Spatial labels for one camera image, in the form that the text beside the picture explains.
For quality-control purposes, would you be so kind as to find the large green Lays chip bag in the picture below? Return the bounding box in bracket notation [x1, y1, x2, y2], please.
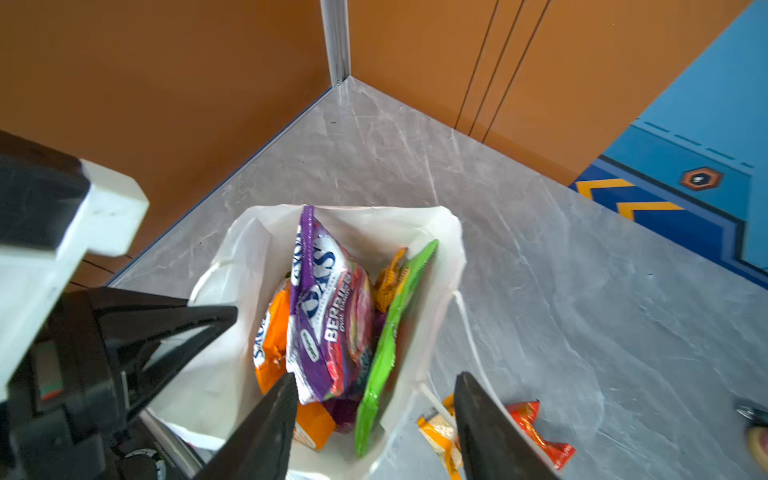
[354, 240, 439, 458]

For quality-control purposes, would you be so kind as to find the magenta purple snack bag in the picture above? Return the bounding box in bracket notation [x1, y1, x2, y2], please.
[323, 309, 386, 434]

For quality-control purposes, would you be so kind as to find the orange snack packet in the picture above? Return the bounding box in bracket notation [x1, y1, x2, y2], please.
[253, 278, 336, 451]

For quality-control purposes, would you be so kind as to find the red small snack packet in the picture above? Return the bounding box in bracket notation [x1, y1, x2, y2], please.
[505, 400, 577, 472]

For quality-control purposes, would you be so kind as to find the left aluminium corner post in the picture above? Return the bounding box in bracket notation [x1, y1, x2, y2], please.
[320, 0, 351, 87]

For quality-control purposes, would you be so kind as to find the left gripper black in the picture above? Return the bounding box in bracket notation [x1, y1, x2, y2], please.
[1, 287, 238, 479]

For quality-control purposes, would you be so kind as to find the white paper bag with flowers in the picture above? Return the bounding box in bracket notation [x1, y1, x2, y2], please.
[146, 203, 499, 480]

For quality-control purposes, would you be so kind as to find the small orange yellow candy packet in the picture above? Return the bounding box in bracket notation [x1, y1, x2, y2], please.
[417, 412, 463, 480]

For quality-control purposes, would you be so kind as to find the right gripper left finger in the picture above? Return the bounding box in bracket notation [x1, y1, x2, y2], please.
[195, 373, 298, 480]

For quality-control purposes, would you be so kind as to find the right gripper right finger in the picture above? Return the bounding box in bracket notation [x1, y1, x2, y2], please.
[454, 372, 557, 480]

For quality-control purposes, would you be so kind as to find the purple small snack packet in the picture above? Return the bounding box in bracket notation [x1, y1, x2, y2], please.
[286, 206, 373, 404]

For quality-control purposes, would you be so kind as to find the small orange wrapper packet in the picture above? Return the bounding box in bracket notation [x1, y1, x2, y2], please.
[373, 247, 407, 313]

